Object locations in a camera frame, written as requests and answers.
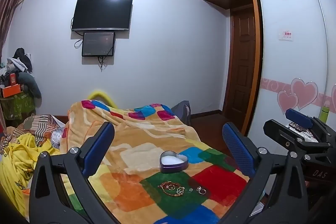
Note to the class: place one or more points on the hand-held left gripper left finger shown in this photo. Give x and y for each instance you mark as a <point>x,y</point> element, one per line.
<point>101,145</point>

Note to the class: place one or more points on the grey backpack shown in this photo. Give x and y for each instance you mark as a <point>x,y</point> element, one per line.
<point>181,111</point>

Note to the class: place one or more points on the white pink sticker label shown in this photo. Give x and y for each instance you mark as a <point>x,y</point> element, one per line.
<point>286,35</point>

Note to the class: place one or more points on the yellow cloth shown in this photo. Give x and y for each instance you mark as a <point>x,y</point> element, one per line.
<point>18,158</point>

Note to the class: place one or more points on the striped brown curtain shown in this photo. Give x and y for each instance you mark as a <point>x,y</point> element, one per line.
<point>10,3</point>

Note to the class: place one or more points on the green bottle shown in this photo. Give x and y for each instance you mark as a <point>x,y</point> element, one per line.
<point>324,115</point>

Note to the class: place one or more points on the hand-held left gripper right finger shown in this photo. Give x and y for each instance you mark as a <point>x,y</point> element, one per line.
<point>236,145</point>

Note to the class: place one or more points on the striped patchwork cloth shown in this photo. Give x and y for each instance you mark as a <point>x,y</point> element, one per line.
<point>36,125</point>

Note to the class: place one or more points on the black wall television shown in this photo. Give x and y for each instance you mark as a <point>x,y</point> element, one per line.
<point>102,14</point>

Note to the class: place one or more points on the orange box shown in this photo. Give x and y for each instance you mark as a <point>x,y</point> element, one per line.
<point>11,90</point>

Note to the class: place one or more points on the brown wooden door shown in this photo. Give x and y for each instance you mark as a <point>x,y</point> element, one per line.
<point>241,64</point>

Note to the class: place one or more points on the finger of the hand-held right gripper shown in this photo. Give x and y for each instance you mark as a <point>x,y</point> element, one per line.
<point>283,134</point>
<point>299,117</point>

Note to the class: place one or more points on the pile of clothes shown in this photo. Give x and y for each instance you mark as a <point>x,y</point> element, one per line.
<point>18,61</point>

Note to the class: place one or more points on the purple heart-shaped tin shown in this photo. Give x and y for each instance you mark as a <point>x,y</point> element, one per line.
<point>181,165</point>

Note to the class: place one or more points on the colourful checked fleece blanket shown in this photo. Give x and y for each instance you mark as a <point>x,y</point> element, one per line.
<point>157,132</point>

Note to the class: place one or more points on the green printed bag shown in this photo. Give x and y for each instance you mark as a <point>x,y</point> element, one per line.
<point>18,107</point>

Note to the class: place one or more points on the small black wall monitor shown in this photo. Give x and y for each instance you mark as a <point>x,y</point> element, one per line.
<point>98,44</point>

